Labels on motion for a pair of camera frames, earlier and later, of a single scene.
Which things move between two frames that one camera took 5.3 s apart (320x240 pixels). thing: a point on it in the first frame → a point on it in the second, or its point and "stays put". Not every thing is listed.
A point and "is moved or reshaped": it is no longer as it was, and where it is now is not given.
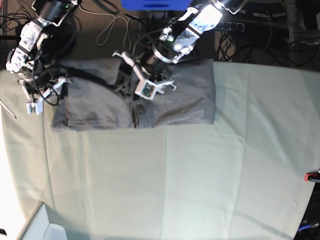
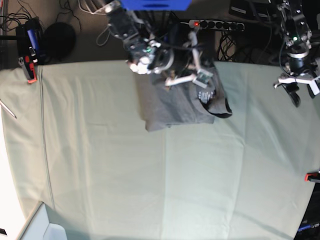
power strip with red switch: [231, 27] stays put
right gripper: [153, 66] → [297, 65]
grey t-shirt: [99, 97] is moved or reshaped
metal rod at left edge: [7, 108] stays put
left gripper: [43, 81] → [183, 58]
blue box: [156, 5] stays put
